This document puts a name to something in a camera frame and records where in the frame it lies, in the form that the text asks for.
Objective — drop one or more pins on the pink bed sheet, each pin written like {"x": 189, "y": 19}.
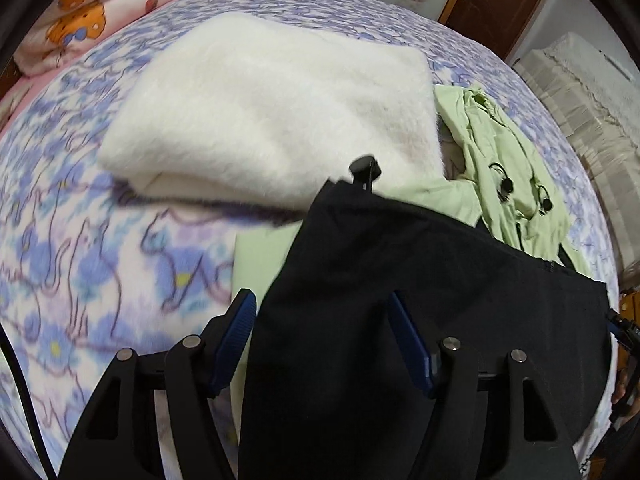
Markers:
{"x": 12, "y": 105}

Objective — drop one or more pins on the pink bear print rolled quilt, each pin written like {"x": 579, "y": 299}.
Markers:
{"x": 100, "y": 5}

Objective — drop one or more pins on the green and black hooded jacket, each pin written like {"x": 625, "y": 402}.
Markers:
{"x": 400, "y": 260}

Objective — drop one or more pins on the dark wooden door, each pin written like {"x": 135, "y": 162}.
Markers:
{"x": 490, "y": 0}

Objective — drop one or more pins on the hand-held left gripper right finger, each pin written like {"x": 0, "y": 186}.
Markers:
{"x": 410, "y": 345}

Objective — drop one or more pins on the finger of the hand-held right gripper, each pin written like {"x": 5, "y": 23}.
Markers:
{"x": 622, "y": 330}

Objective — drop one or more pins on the person's right hand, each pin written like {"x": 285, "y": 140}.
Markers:
{"x": 620, "y": 391}

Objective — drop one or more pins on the purple cat print bed blanket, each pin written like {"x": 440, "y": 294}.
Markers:
{"x": 100, "y": 260}

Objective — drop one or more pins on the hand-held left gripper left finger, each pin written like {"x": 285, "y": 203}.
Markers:
{"x": 235, "y": 340}

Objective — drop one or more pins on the wooden drawer cabinet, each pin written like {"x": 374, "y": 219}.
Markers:
{"x": 631, "y": 305}

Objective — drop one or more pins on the white fluffy folded garment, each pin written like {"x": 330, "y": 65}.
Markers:
{"x": 275, "y": 100}

